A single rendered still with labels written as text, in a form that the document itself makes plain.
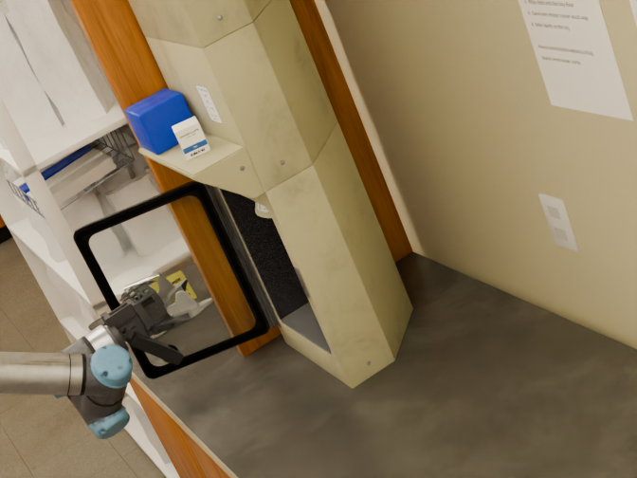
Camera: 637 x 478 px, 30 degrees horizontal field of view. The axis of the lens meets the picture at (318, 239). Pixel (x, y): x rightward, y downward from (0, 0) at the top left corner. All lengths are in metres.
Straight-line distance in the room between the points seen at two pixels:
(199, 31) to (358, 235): 0.56
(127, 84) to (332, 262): 0.57
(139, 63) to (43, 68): 0.94
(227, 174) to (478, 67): 0.51
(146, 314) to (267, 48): 0.56
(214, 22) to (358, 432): 0.82
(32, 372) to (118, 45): 0.73
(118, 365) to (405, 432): 0.55
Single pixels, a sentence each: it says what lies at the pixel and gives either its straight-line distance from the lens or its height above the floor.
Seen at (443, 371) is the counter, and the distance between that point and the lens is 2.40.
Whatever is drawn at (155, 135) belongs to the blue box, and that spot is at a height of 1.55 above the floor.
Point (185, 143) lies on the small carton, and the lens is 2.27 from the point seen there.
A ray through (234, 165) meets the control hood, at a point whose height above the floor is 1.49.
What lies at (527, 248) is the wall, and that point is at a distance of 2.46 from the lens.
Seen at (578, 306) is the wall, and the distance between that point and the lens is 2.43.
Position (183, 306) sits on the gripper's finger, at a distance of 2.34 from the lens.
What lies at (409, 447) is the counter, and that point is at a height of 0.94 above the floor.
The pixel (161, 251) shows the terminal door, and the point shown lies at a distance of 2.60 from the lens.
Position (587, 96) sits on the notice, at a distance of 2.02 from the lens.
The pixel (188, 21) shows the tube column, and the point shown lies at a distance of 2.17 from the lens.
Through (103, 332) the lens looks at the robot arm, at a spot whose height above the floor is 1.28.
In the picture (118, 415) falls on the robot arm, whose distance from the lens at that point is 2.29.
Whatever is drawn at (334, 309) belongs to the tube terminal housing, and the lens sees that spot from 2.38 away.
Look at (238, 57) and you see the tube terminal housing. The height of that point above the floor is 1.67.
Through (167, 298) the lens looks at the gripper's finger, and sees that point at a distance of 2.43.
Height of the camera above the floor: 2.20
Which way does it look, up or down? 24 degrees down
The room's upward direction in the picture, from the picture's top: 23 degrees counter-clockwise
